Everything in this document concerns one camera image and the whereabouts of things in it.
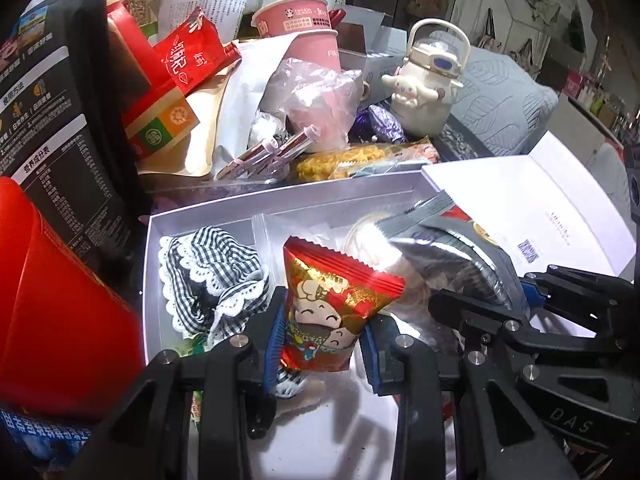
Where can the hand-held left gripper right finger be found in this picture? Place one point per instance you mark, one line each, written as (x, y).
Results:
(370, 360)

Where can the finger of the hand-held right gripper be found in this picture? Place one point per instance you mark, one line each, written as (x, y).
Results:
(531, 296)
(475, 310)

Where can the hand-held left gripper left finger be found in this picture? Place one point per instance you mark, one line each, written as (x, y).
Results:
(275, 355)

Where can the grey snack packet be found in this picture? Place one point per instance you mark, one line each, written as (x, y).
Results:
(450, 255)

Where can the red cartoon candy packet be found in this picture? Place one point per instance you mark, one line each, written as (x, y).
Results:
(330, 310)

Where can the green snack packet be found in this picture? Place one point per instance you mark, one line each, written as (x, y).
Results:
(196, 346)

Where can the white gift box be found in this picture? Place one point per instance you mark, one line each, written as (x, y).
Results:
(325, 437)

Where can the lace-trimmed gingham cloth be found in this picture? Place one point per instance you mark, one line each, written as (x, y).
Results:
(210, 270)

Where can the clear beige food packet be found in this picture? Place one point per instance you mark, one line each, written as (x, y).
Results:
(370, 245)

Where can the yellow snack packet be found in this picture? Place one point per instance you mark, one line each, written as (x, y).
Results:
(340, 162)

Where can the row of bottles on shelf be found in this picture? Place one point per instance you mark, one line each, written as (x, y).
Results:
(600, 102)

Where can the grey leaf pattern cushion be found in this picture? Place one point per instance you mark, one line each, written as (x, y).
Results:
(500, 90)

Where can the purple foil packet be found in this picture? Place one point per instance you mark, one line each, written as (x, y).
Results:
(382, 122)

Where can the tan paper pouch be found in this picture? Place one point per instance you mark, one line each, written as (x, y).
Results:
(200, 157)

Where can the white cartoon water bottle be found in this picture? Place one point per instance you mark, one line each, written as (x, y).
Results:
(420, 100)

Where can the red canister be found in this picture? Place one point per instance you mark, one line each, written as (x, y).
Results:
(60, 310)

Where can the blue printed tube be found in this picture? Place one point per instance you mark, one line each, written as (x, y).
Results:
(40, 435)

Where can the clear plastic bag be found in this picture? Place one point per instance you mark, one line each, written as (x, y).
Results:
(310, 105)

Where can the red box with colour squares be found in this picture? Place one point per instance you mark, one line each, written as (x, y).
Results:
(160, 125)

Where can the white paper pouch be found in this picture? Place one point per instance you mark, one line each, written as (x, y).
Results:
(240, 100)

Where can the white house-shaped cabinet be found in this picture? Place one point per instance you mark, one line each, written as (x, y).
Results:
(525, 10)

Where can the plain pink cup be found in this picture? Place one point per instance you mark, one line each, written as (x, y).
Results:
(320, 50)

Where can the black printed pouch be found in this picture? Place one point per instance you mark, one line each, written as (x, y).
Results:
(65, 135)

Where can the red printed packet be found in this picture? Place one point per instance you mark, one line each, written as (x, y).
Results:
(190, 60)

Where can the pink printed paper cup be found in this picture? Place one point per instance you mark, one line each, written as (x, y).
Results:
(295, 17)

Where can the printed paper sheet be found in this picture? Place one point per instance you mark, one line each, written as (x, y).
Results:
(200, 7)

